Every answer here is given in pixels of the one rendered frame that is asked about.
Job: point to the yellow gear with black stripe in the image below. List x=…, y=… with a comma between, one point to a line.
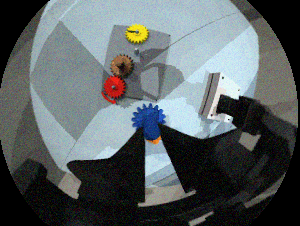
x=137, y=37

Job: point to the dark blue gear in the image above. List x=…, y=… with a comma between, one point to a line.
x=149, y=118

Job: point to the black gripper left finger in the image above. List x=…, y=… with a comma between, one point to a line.
x=126, y=167

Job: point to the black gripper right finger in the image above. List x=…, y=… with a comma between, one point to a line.
x=189, y=154

